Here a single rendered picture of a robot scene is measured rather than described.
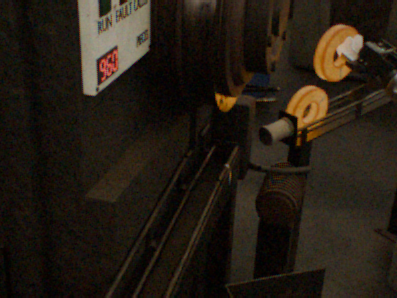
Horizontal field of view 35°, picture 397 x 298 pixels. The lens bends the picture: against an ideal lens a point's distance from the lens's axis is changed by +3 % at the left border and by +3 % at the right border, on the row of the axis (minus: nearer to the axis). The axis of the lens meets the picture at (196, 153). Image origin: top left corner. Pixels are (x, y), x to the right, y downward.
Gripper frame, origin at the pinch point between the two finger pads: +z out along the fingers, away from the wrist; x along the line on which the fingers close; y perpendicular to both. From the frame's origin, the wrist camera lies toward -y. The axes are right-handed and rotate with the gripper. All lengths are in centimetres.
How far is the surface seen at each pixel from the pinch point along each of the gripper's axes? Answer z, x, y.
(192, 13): -10, 65, 25
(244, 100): 3.6, 26.8, -14.0
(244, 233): 14, -13, -100
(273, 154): 56, -72, -112
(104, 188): -23, 88, 1
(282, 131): -2.3, 12.9, -24.7
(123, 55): -11, 80, 20
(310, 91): 1.4, 2.0, -15.6
